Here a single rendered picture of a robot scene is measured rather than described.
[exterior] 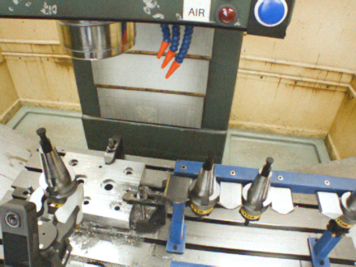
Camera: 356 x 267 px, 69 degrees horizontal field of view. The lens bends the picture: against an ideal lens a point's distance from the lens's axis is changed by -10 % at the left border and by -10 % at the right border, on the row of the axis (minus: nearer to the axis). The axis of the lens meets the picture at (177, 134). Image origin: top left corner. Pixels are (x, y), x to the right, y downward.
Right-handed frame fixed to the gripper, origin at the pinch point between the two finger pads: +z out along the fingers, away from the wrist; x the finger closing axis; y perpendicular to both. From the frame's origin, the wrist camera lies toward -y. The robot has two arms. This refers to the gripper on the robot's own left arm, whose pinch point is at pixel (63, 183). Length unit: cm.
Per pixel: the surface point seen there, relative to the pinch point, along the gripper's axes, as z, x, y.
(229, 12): 3.7, 25.2, -30.4
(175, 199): 6.0, 19.9, 7.6
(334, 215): 6, 53, 8
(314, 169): 65, 79, 54
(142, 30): 67, -1, -3
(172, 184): 9.8, 18.6, 7.5
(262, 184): 7.4, 36.3, 1.6
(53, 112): 103, -73, 68
